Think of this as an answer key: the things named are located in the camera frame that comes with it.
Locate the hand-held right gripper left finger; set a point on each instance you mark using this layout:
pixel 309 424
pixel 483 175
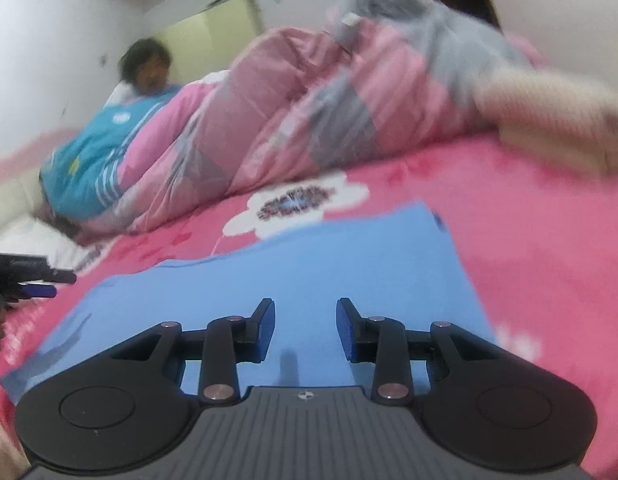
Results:
pixel 269 331

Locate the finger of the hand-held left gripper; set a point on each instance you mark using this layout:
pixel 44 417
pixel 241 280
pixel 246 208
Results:
pixel 61 276
pixel 39 290

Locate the pink floral bed sheet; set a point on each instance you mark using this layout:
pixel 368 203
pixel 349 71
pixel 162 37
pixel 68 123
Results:
pixel 539 240

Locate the blue t-shirt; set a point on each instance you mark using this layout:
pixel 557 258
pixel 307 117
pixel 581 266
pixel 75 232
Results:
pixel 314 270

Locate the pink grey quilt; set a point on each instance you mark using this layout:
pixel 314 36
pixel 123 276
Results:
pixel 289 110

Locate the peach folded cloth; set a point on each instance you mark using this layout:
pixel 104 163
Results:
pixel 554 150

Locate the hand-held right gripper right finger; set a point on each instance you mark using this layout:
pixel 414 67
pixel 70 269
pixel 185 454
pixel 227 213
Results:
pixel 343 331

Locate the pale yellow wardrobe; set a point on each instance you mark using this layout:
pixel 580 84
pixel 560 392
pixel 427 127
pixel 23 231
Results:
pixel 209 35

